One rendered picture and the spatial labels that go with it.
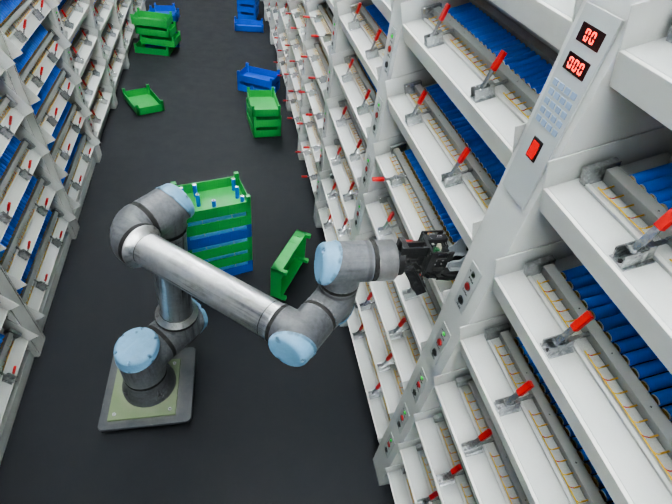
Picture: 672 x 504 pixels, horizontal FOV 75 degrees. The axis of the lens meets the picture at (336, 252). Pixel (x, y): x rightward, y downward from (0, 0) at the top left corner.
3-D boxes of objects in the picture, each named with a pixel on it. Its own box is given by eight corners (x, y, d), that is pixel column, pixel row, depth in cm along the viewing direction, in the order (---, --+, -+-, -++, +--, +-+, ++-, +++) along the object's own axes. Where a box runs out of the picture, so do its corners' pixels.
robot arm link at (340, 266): (311, 263, 98) (315, 231, 91) (364, 261, 101) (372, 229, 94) (317, 296, 92) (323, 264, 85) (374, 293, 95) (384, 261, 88)
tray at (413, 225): (444, 315, 102) (442, 291, 95) (377, 167, 144) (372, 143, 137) (526, 290, 102) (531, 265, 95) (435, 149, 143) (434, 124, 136)
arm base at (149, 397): (115, 406, 160) (109, 393, 153) (132, 361, 174) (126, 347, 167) (169, 408, 162) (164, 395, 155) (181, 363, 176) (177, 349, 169)
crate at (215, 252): (189, 263, 202) (187, 251, 196) (180, 235, 214) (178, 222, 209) (252, 248, 213) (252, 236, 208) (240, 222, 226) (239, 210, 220)
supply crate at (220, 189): (182, 224, 185) (180, 209, 180) (173, 196, 198) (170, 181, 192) (251, 210, 197) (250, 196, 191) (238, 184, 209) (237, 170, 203)
